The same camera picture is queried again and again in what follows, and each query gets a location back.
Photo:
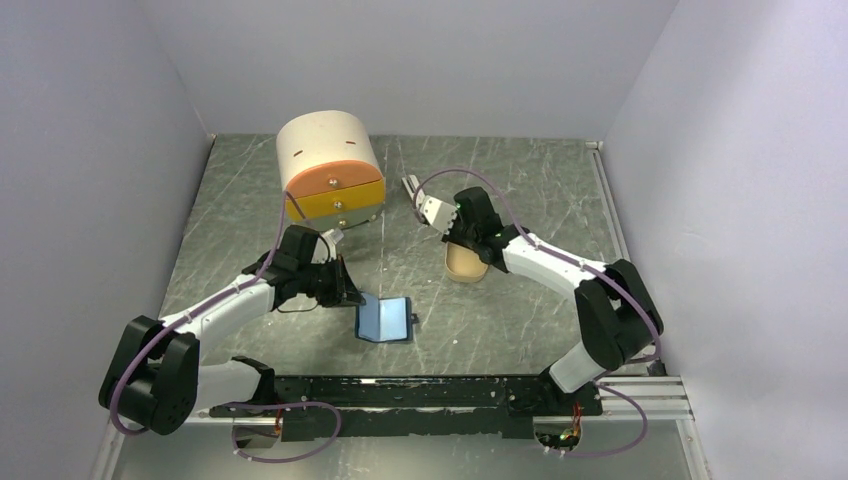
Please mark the round pastel drawer cabinet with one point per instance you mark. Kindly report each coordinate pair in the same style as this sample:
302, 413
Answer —
329, 171

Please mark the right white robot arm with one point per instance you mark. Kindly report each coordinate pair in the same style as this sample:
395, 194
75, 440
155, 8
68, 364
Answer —
603, 344

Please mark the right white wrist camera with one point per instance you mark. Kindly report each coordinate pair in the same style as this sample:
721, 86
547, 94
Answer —
436, 213

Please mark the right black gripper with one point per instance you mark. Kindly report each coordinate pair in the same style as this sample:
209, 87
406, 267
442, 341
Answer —
452, 235

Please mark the blue leather card holder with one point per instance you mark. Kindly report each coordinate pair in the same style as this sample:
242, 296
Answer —
385, 320

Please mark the small white rectangular block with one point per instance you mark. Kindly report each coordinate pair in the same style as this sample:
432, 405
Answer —
412, 186

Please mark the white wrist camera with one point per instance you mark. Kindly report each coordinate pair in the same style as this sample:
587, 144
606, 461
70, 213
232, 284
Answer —
327, 246
436, 213

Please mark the beige oval tray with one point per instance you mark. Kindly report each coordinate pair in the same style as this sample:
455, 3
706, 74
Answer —
463, 265

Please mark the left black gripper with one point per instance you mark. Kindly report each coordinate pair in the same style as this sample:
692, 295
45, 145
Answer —
343, 290

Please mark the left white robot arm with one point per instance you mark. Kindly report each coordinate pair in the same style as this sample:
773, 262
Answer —
156, 380

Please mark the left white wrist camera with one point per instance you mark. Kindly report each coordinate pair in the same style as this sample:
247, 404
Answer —
327, 246

